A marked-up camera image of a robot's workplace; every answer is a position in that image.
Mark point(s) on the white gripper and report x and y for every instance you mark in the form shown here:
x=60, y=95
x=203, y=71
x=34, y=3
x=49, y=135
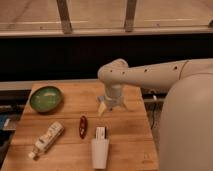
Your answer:
x=113, y=98

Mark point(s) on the white paper cup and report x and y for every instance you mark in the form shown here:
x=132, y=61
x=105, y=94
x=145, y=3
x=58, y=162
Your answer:
x=99, y=150

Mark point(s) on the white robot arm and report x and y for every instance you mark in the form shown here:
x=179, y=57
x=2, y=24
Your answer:
x=186, y=125

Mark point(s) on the white squeeze tube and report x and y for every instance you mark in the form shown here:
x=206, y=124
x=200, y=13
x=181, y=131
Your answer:
x=45, y=141

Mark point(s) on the green ceramic bowl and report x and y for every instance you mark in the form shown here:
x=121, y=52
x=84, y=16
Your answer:
x=46, y=99

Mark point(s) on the small white box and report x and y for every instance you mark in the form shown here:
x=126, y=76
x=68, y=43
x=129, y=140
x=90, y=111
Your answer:
x=101, y=133

